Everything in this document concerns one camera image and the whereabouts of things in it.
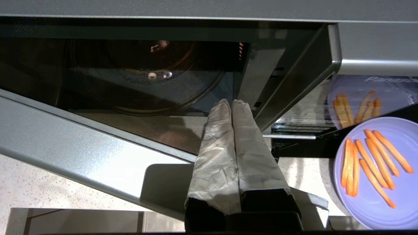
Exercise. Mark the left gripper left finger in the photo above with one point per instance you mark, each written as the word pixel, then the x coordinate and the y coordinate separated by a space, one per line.
pixel 215 163

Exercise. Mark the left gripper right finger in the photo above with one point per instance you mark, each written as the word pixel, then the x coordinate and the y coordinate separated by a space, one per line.
pixel 254 163

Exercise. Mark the microwave door with dark glass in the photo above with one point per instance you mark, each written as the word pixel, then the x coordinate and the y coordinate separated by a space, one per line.
pixel 65 140

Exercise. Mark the lilac round plate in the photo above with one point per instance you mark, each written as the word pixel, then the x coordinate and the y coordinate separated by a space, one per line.
pixel 405 202

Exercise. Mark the silver Panasonic microwave body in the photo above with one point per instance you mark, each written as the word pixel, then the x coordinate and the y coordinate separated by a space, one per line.
pixel 196 9

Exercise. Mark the orange french fry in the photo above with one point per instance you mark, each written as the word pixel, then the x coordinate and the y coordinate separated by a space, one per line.
pixel 377 183
pixel 393 151
pixel 380 164
pixel 371 163
pixel 382 152
pixel 345 163
pixel 356 173

